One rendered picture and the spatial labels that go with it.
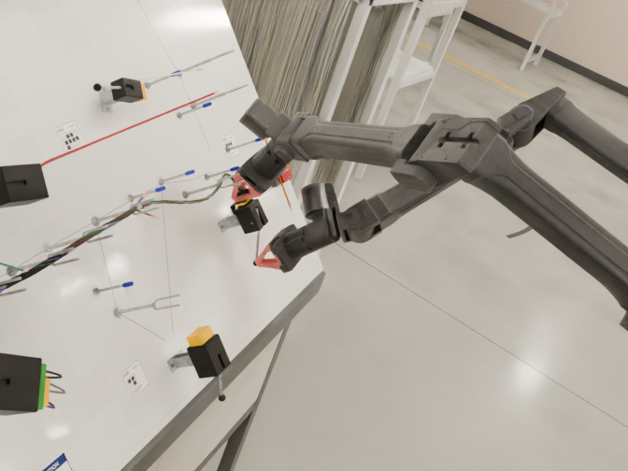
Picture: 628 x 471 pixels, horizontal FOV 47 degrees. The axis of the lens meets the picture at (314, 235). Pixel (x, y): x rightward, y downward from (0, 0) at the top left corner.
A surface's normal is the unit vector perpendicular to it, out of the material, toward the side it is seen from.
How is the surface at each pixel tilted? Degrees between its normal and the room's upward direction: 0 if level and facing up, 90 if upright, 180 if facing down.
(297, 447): 0
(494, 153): 51
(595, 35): 90
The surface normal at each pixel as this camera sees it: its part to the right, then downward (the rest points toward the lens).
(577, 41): -0.51, 0.30
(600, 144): -0.20, -0.30
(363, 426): 0.31, -0.81
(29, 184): 0.84, -0.20
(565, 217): 0.20, -0.10
